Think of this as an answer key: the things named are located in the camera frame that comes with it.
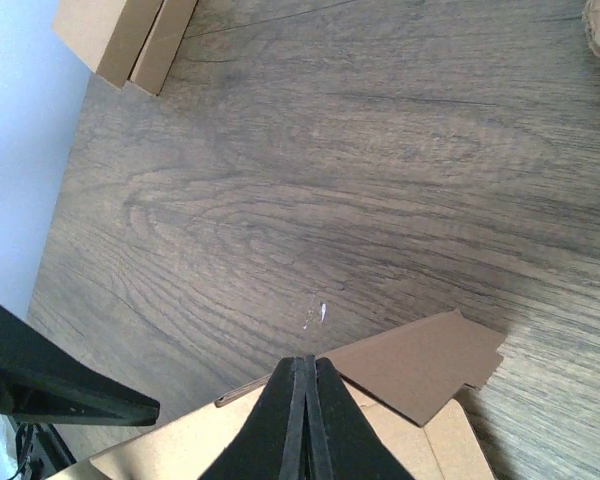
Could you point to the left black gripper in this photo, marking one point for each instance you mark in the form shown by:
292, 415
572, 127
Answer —
41, 383

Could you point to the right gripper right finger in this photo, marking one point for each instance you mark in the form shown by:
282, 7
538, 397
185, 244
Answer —
340, 441

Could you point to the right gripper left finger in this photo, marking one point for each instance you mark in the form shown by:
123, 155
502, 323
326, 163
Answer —
270, 444

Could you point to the folded brown cardboard box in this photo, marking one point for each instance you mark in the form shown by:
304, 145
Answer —
125, 41

